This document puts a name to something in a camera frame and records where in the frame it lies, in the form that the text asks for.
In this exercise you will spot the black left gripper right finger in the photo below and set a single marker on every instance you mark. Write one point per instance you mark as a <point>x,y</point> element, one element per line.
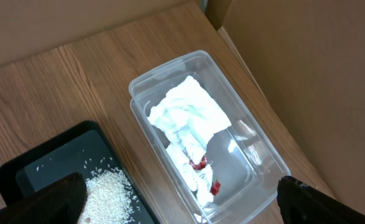
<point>300,203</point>

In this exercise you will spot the black plastic tray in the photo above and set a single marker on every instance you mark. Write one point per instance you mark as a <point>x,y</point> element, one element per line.
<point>83,148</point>

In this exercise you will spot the red snack wrapper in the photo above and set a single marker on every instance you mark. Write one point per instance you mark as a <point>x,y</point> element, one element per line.
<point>215,185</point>

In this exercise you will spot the white napkin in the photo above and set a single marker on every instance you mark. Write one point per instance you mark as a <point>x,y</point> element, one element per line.
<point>189,117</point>

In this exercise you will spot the pile of white rice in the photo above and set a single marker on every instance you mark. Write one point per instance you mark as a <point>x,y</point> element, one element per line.
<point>110,197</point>

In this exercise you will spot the clear plastic bin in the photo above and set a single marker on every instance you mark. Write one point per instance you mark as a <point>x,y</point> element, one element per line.
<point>244,161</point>

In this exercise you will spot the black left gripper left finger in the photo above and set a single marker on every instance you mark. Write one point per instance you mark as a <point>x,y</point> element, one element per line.
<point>60,202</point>

